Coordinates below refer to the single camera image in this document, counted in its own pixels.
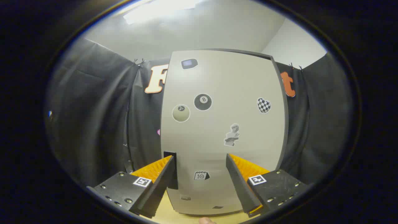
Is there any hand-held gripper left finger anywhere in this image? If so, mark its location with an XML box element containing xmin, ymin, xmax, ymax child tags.
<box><xmin>86</xmin><ymin>155</ymin><xmax>175</xmax><ymax>219</ymax></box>

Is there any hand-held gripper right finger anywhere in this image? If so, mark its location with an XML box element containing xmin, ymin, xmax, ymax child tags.
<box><xmin>226</xmin><ymin>153</ymin><xmax>309</xmax><ymax>218</ymax></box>

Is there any black door handle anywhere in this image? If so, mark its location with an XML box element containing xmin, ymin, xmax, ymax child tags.
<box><xmin>164</xmin><ymin>151</ymin><xmax>179</xmax><ymax>190</ymax></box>

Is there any pale grey cabinet door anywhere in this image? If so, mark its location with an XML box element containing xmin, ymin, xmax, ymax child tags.
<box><xmin>160</xmin><ymin>50</ymin><xmax>286</xmax><ymax>216</ymax></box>

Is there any dark grey cabinet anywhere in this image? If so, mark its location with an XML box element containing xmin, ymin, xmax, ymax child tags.
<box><xmin>171</xmin><ymin>48</ymin><xmax>289</xmax><ymax>215</ymax></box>

